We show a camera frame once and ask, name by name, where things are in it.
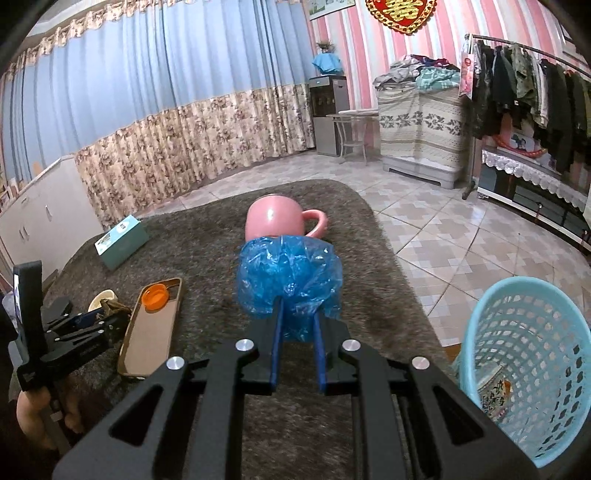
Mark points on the cream small bowl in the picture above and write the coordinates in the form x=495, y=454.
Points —
x=106, y=295

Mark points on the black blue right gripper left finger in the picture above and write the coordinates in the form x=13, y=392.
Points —
x=185, y=420

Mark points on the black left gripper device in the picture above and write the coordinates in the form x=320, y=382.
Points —
x=53, y=342

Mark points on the blue cloth bundle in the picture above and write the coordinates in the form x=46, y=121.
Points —
x=327, y=63

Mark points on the pink pig-shaped mug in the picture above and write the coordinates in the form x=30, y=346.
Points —
x=275, y=215

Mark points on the small folding table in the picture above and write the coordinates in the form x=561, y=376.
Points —
x=352, y=127

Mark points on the framed wall picture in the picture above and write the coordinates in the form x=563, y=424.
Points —
x=320, y=8

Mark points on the teal tissue box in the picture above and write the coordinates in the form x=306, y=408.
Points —
x=120, y=242

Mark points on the light blue plastic basket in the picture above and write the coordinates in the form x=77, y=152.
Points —
x=540, y=338

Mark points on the orange bottle cap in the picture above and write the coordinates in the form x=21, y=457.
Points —
x=154, y=297

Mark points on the brown phone case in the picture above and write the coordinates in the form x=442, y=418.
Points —
x=147, y=340

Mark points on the red heart wall decoration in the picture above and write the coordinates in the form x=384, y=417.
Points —
x=403, y=16

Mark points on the brown shaggy rug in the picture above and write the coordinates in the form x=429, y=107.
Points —
x=296, y=433

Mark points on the clothes rack with garments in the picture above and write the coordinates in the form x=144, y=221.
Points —
x=530, y=117

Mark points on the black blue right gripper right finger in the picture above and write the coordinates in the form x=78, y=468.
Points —
x=410, y=420

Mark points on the white cabinet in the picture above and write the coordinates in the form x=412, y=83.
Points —
x=50, y=219

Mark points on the blue plastic bag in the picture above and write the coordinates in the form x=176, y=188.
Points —
x=303, y=271

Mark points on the patterned snack wrapper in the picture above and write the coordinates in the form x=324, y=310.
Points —
x=494, y=389

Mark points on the covered chest with cloth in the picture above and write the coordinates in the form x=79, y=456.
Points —
x=424, y=134

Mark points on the blue floral curtain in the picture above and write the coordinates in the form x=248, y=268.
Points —
x=153, y=97

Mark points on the pile of clothes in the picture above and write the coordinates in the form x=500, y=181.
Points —
x=425, y=73

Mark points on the grey water dispenser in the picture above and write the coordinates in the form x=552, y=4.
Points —
x=329, y=96

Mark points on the small potted plant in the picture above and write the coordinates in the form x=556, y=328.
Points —
x=326, y=46

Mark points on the low tv stand lace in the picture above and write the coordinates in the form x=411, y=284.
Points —
x=538, y=193

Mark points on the person left hand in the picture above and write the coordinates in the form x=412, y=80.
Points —
x=30, y=404

